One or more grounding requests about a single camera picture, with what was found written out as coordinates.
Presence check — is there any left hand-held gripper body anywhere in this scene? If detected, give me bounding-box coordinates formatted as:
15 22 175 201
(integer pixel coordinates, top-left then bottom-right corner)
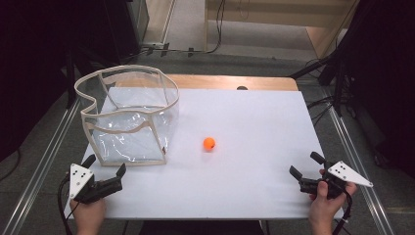
69 163 123 206

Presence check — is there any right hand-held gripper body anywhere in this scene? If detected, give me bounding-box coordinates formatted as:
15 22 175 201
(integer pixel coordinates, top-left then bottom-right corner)
299 160 374 201

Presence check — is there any orange ball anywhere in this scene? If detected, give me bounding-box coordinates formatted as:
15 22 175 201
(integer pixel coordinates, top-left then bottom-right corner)
203 136 216 152

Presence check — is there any person's left hand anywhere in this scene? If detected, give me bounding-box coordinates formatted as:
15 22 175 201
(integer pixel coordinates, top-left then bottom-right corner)
69 198 108 232

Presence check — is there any person's right hand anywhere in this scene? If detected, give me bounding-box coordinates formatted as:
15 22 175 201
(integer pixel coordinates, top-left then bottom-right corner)
308 168 358 231

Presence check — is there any black stand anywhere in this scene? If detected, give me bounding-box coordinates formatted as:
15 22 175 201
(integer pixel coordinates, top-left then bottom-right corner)
289 48 348 118

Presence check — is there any black curtain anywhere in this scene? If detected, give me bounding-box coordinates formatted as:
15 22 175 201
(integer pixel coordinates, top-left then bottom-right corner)
0 0 142 163
337 0 415 180

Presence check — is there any wooden table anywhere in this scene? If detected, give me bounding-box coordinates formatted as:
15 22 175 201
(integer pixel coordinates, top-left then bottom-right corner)
164 73 300 92

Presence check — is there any light wooden furniture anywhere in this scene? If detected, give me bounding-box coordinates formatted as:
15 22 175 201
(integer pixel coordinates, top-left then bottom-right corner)
204 0 361 60

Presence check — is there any metal floor rail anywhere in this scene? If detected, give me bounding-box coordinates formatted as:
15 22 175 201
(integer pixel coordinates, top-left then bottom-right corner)
0 97 81 235
321 87 396 235

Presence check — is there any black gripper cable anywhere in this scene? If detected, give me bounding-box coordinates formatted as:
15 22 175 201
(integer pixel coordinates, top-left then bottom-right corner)
332 188 354 235
57 176 74 235

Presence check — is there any black floor cable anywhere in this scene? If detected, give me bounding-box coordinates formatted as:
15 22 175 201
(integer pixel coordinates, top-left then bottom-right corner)
140 0 227 55

